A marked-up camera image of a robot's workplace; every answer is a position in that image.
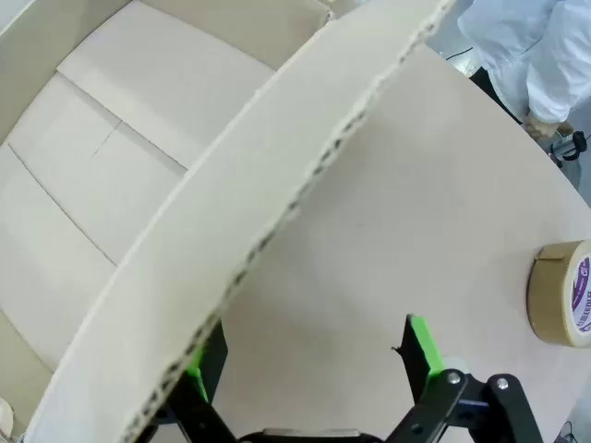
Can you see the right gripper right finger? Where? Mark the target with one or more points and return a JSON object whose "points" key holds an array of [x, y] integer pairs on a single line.
{"points": [[434, 397]]}

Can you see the brown packing tape roll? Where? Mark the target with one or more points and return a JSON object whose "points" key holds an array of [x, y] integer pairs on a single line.
{"points": [[549, 286]]}

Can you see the person in white lab coat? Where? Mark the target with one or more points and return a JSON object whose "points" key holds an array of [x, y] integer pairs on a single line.
{"points": [[489, 27]]}

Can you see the brown cardboard shipping box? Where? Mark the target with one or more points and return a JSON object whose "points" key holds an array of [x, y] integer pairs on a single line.
{"points": [[138, 138]]}

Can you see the person's left hand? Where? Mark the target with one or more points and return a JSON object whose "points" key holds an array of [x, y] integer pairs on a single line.
{"points": [[540, 125]]}

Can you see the black silver metal fixture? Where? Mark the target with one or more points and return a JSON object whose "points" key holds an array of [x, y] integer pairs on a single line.
{"points": [[572, 147]]}

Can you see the person's left forearm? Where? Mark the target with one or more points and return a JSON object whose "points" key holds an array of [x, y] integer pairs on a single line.
{"points": [[554, 87]]}

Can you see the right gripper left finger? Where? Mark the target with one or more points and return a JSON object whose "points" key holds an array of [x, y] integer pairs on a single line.
{"points": [[208, 415]]}

